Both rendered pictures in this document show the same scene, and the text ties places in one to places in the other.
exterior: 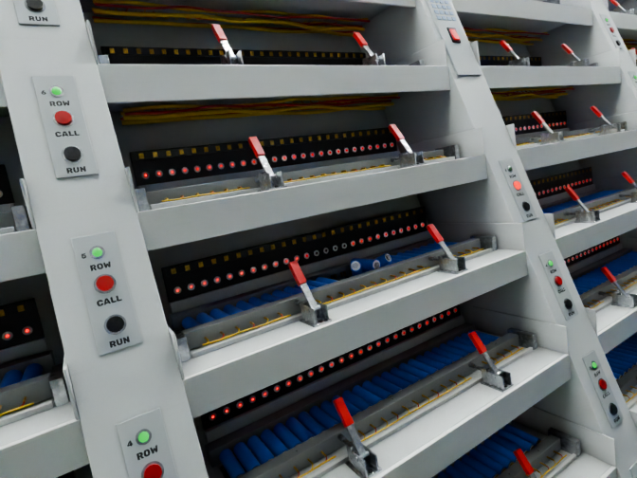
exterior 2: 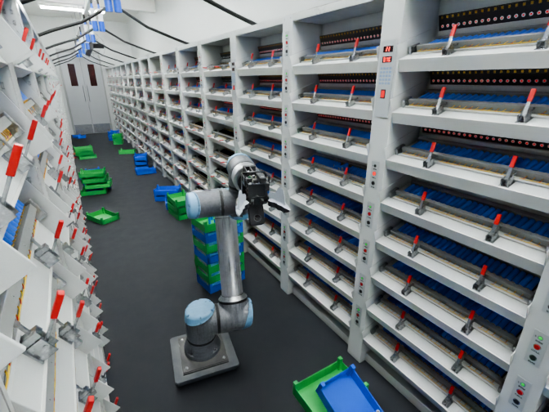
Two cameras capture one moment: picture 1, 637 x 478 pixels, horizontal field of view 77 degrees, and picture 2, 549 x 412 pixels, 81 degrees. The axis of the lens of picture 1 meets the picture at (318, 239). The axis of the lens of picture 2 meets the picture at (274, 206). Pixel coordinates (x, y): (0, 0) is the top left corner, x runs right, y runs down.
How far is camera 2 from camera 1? 1.81 m
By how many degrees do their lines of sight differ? 92
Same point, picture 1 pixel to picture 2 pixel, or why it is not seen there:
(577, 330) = (368, 231)
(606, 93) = not seen: outside the picture
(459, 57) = (379, 106)
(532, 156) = (395, 166)
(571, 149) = (429, 174)
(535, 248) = (368, 198)
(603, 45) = not seen: outside the picture
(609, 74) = not seen: outside the picture
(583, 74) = (502, 129)
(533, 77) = (434, 123)
